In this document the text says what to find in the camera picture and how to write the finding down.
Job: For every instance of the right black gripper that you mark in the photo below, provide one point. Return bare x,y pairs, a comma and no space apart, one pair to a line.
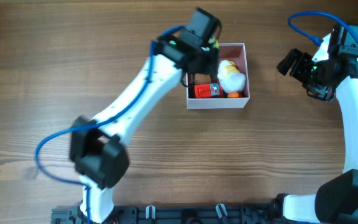
299,66

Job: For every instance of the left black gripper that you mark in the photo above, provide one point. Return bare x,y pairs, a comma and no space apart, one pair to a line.
210,68

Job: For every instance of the brown plush toy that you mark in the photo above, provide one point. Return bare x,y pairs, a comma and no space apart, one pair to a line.
200,79

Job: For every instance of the red toy fire truck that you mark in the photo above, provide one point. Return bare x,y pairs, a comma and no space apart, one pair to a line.
208,90

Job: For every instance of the white plush duck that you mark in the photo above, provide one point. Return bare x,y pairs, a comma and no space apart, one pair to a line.
231,79

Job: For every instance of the yellow cat rattle drum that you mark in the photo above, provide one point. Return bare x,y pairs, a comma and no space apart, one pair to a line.
214,42

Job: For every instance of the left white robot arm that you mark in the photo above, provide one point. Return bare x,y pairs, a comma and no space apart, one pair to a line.
98,146

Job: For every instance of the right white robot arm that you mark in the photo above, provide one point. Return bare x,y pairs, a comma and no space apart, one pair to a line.
336,201

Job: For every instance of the pink white open box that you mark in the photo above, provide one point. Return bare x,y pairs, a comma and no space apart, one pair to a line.
235,52

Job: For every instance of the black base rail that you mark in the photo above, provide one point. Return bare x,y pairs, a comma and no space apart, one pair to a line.
220,213

